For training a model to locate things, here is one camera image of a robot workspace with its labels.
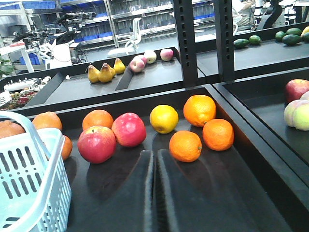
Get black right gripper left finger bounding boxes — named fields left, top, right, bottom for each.
left=66, top=150, right=154, bottom=232

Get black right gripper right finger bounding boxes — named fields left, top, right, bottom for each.
left=156, top=149, right=294, bottom=232

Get light blue plastic basket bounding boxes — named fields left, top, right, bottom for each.
left=0, top=111, right=71, bottom=232

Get small orange near apples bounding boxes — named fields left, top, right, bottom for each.
left=169, top=130, right=202, bottom=162

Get orange behind pink apples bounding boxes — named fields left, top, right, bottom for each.
left=82, top=109, right=114, bottom=130

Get red apple behind basket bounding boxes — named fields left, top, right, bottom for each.
left=285, top=79, right=309, bottom=104

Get pink red apple left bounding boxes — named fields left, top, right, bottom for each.
left=77, top=126, right=116, bottom=164

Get pink red apple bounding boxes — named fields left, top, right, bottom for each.
left=77, top=126, right=116, bottom=164
left=112, top=112, right=147, bottom=147

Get orange front right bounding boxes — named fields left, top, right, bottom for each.
left=202, top=119, right=234, bottom=151

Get pink red apple right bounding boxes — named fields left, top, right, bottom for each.
left=112, top=112, right=147, bottom=147

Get yellow orange citrus fruit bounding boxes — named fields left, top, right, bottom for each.
left=150, top=105, right=179, bottom=134

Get black wooden fruit display stand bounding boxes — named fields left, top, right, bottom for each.
left=0, top=21, right=309, bottom=232

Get large orange back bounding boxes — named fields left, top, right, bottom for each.
left=183, top=94, right=216, bottom=127

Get black upright shelf post right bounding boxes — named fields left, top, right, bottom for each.
left=213, top=0, right=235, bottom=82

